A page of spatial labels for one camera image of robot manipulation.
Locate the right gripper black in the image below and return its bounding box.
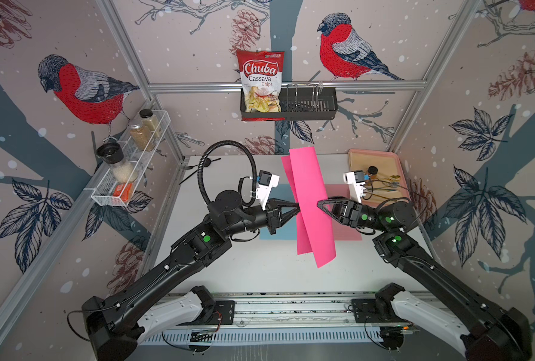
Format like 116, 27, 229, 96
316, 198, 390, 236

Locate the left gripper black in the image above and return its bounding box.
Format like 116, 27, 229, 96
222, 198, 302, 238

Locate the magenta paper sheet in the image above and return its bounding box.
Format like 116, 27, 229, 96
282, 147, 337, 268

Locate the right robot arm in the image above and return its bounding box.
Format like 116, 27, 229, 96
318, 197, 532, 360

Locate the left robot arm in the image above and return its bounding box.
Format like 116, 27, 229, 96
82, 190, 300, 360

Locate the light blue paper sheet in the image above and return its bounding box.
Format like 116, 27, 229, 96
259, 183, 297, 241

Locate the light pink paper sheet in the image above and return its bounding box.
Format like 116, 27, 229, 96
325, 184, 362, 242

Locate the red pepper spice jar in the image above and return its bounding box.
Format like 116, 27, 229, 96
367, 165, 379, 185

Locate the pink plastic tray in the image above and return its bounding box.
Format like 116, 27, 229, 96
347, 148, 413, 211

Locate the beige cloth napkin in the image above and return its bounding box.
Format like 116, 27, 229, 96
350, 152, 407, 208

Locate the silver spoon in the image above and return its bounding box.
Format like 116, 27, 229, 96
374, 180, 400, 188

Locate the Chuba cassava chips bag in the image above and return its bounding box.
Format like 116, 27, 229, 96
236, 50, 285, 121

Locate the small red box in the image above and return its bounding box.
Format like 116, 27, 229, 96
112, 183, 133, 203

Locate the tan spice bottle front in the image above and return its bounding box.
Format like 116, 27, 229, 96
129, 120, 155, 152

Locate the tan spice bottle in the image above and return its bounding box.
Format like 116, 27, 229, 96
129, 120, 155, 152
139, 108, 161, 138

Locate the tan spice bottle rear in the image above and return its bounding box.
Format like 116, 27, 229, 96
139, 108, 161, 138

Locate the black lid grinder jar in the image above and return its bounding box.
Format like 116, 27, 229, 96
96, 142, 138, 184

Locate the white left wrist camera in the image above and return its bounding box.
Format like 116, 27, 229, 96
255, 170, 279, 211

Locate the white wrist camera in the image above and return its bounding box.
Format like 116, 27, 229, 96
343, 170, 368, 203
255, 170, 279, 211

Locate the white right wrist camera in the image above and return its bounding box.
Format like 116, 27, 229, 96
343, 170, 368, 203

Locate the gold spoon cream handle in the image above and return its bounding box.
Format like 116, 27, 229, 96
378, 174, 401, 182

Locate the black corrugated cable hose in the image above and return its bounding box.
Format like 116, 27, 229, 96
197, 139, 259, 208

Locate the black wire wall basket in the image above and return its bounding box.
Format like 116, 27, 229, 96
240, 84, 338, 121

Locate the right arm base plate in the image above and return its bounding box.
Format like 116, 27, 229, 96
349, 299, 412, 326

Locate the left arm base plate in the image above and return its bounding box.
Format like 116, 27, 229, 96
192, 300, 236, 326

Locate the clear acrylic wall shelf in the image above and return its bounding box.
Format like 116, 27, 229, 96
91, 111, 171, 208

